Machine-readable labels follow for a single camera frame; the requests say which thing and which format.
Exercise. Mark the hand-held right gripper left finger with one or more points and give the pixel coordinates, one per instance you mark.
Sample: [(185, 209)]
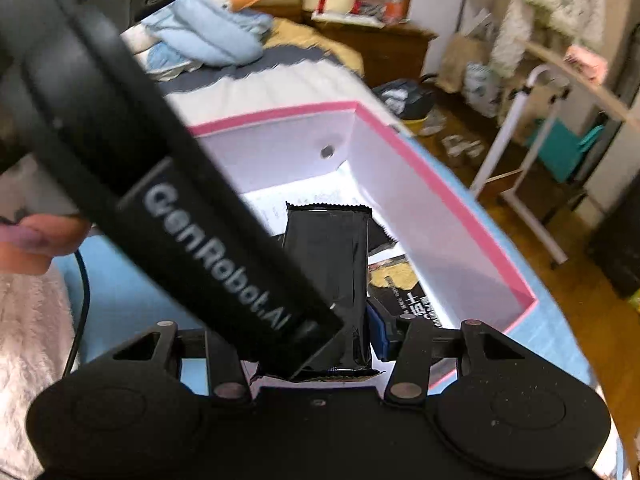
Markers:
[(226, 367)]

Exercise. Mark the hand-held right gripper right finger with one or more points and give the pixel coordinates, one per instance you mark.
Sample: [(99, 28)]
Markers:
[(380, 330)]

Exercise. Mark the black snack packet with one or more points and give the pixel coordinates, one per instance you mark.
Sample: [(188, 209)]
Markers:
[(327, 260)]

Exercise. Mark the pink rimmed white box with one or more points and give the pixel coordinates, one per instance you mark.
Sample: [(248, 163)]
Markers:
[(425, 200)]

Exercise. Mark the person's left hand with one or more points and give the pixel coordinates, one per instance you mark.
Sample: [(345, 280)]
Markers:
[(35, 242)]

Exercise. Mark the chip print snack packet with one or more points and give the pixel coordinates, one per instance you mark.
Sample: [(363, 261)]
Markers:
[(396, 276)]

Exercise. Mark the goose plush in blue clothes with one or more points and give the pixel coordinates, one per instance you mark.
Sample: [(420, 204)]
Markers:
[(210, 30)]

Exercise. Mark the road print bed sheet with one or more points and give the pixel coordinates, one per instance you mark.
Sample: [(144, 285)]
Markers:
[(280, 80)]

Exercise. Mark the fluffy pink blanket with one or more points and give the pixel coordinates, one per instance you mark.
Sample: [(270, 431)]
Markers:
[(30, 360)]

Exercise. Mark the black bag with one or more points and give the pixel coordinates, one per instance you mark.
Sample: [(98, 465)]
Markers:
[(402, 97)]

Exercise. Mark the white metal rack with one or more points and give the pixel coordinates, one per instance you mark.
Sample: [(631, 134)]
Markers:
[(505, 130)]

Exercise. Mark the teal fabric bag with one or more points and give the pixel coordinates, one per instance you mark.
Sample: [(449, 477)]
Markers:
[(565, 150)]

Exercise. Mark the wooden cabinet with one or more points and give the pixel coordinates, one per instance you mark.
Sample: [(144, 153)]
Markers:
[(390, 55)]

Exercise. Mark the patterned white plastic bag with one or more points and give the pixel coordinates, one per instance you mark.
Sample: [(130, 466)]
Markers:
[(481, 87)]

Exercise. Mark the brown paper bag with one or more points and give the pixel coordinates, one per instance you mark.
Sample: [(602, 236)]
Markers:
[(462, 60)]

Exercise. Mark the pink cloth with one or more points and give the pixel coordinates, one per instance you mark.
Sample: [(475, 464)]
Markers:
[(587, 62)]

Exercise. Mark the fuzzy white coat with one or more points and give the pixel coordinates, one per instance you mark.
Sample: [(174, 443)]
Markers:
[(550, 5)]

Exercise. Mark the light wooden rail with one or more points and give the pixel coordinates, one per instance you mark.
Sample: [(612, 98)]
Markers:
[(585, 85)]

